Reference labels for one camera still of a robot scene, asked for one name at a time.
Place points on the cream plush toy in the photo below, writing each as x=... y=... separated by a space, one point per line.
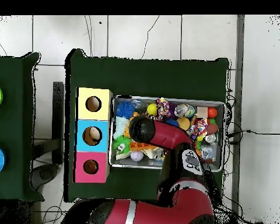
x=151 y=152

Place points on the blue spiky rubber ball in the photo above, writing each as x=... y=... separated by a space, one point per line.
x=124 y=109
x=172 y=121

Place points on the colourful dotted cloth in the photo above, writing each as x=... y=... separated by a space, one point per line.
x=199 y=127

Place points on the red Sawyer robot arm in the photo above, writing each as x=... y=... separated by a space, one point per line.
x=170 y=136

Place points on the wooden box with three holes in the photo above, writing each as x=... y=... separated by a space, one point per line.
x=102 y=114

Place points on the shallow clear mesh bin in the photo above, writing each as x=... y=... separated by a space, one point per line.
x=135 y=164

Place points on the green fuzzy ball with eye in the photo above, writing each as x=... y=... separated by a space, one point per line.
x=121 y=145

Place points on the purple spiky ball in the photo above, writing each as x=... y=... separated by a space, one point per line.
x=172 y=109

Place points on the colourful drink can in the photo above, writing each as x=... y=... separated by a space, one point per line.
x=183 y=110

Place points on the plain wooden cube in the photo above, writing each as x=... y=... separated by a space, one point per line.
x=202 y=112

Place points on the brown rubber ball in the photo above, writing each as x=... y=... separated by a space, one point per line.
x=212 y=128

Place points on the red-orange ball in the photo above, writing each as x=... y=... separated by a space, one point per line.
x=212 y=112

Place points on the black upright panel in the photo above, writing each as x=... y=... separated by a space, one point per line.
x=58 y=116

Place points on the grey floor stand base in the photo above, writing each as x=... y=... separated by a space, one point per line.
x=45 y=173

